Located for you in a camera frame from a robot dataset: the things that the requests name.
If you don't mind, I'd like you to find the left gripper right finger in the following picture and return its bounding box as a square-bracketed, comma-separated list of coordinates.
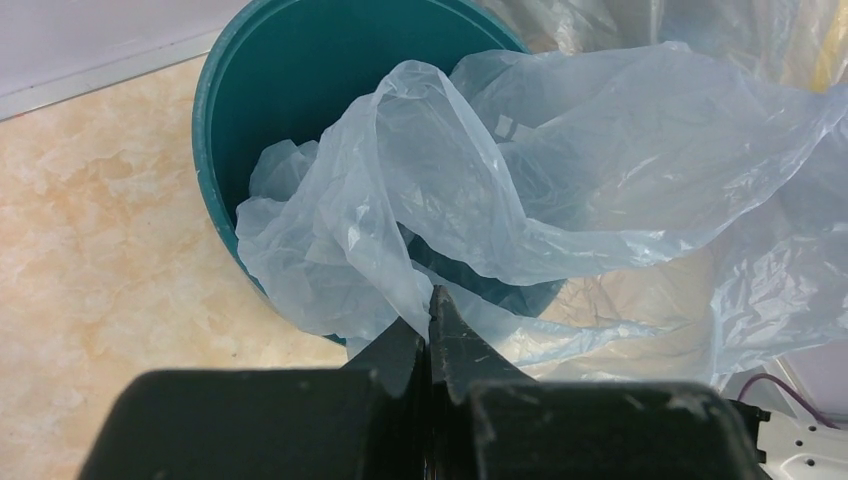
[428, 286, 765, 479]

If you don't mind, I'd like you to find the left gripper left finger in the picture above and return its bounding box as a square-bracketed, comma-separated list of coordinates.
[80, 320, 425, 479]

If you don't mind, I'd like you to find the light blue trash bag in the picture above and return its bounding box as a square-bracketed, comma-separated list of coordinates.
[236, 43, 847, 384]

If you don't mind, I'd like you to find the teal plastic trash bin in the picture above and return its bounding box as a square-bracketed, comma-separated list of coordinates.
[192, 1, 526, 340]

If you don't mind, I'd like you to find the large translucent sack of bags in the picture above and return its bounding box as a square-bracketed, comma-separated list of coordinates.
[486, 1, 847, 380]

